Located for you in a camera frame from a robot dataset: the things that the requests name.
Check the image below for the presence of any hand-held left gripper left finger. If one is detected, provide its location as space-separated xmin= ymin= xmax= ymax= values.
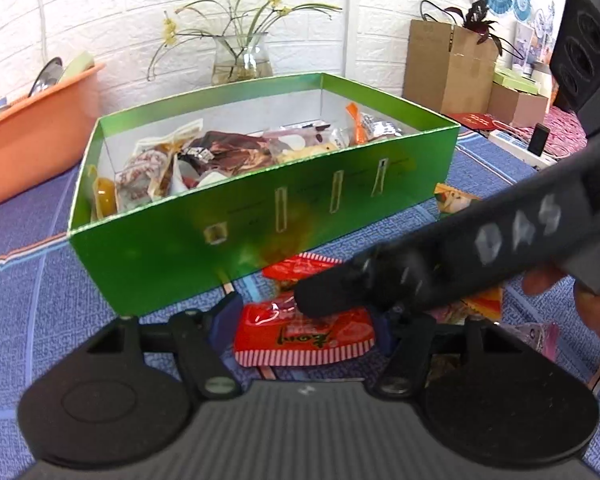
xmin=87 ymin=291 xmax=244 ymax=397

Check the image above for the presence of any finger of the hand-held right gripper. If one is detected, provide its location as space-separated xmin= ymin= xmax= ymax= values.
xmin=294 ymin=230 xmax=447 ymax=320

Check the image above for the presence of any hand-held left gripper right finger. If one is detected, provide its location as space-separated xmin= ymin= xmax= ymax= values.
xmin=371 ymin=309 xmax=507 ymax=397

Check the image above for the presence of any green cardboard box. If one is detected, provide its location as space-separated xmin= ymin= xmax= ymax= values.
xmin=67 ymin=72 xmax=462 ymax=317

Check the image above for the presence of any orange yellow picture snack packet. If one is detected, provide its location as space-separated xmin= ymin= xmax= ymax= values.
xmin=433 ymin=183 xmax=482 ymax=218

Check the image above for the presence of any white power strip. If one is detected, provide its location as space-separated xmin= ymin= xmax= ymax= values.
xmin=488 ymin=129 xmax=559 ymax=169

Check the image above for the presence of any orange striped snack packet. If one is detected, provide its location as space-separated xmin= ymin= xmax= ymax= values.
xmin=459 ymin=287 xmax=504 ymax=324

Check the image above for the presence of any black charger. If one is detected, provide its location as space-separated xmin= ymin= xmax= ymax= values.
xmin=527 ymin=122 xmax=551 ymax=157

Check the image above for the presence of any pink patterned cloth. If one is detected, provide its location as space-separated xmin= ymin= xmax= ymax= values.
xmin=544 ymin=104 xmax=597 ymax=162

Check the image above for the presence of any red envelope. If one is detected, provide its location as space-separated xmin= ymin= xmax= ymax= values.
xmin=449 ymin=111 xmax=507 ymax=134

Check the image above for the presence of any small brown cardboard box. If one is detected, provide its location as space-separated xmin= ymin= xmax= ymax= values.
xmin=487 ymin=82 xmax=551 ymax=128

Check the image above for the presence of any light green box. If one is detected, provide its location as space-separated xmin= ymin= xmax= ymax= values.
xmin=493 ymin=67 xmax=551 ymax=95

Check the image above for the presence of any pale pink clear snack packet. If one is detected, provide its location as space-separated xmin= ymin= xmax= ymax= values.
xmin=264 ymin=119 xmax=333 ymax=148

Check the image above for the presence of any white red printed snack packet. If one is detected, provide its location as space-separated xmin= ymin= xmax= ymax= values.
xmin=114 ymin=149 xmax=177 ymax=212

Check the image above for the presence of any black shiny snack packet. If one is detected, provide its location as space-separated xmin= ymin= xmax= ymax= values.
xmin=177 ymin=146 xmax=217 ymax=177

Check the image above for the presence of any large brown cardboard box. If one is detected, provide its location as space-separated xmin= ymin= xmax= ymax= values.
xmin=402 ymin=18 xmax=502 ymax=115

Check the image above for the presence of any blue checked tablecloth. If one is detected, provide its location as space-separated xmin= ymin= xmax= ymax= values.
xmin=0 ymin=110 xmax=600 ymax=411

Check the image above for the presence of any purple leafed plant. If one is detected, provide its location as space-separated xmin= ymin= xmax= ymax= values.
xmin=444 ymin=0 xmax=514 ymax=59

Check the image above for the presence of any glass vase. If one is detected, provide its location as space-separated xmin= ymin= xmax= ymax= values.
xmin=210 ymin=33 xmax=275 ymax=86

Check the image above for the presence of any orange plastic basin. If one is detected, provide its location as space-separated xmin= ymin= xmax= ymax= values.
xmin=0 ymin=62 xmax=107 ymax=214

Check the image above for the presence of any yellow flowered plant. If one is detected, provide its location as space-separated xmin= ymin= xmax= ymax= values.
xmin=147 ymin=0 xmax=344 ymax=82

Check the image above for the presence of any green plate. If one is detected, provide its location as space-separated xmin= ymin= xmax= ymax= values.
xmin=59 ymin=51 xmax=95 ymax=84

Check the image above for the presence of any metal bowl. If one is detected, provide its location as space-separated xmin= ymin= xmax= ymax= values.
xmin=27 ymin=56 xmax=64 ymax=99

